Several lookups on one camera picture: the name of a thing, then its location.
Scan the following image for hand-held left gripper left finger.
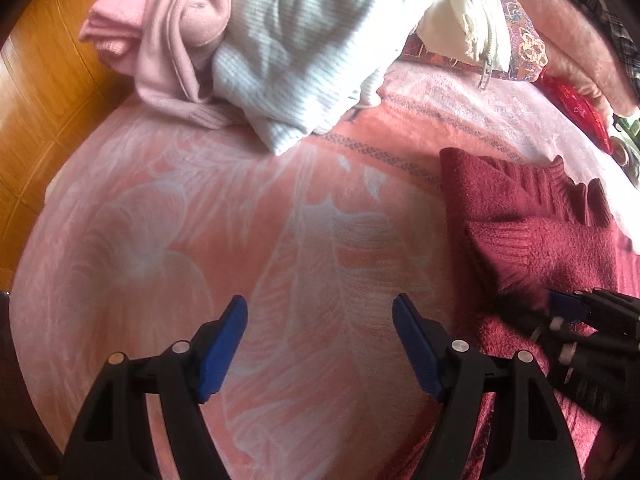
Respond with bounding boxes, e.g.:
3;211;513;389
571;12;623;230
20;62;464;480
62;296;249;480

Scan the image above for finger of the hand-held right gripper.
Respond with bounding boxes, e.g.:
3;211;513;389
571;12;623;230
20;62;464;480
547;287;640;333
522;312;640;413

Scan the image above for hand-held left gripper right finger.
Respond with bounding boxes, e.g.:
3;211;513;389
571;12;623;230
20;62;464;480
392;294;583;480

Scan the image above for maroon knit sweater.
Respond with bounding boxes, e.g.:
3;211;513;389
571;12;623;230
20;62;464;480
400;147;640;480

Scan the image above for pink printed blanket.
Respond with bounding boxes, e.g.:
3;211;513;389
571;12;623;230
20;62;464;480
10;60;640;480

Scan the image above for green and white object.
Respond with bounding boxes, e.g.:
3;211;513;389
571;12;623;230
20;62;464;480
612;114;640;181

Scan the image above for red patterned cloth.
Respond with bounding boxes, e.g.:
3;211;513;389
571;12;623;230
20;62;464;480
537;75;613;153

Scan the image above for paisley patterned cloth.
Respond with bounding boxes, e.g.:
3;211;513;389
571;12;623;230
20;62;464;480
400;0;551;83

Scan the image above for pink fuzzy quilt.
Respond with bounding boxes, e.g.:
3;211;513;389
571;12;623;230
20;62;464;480
492;0;640;116

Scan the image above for cream zippered jacket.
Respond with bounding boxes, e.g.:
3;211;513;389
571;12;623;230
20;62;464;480
417;0;511;91

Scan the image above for white ribbed knit sweater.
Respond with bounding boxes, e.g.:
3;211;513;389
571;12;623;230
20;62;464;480
212;0;446;156

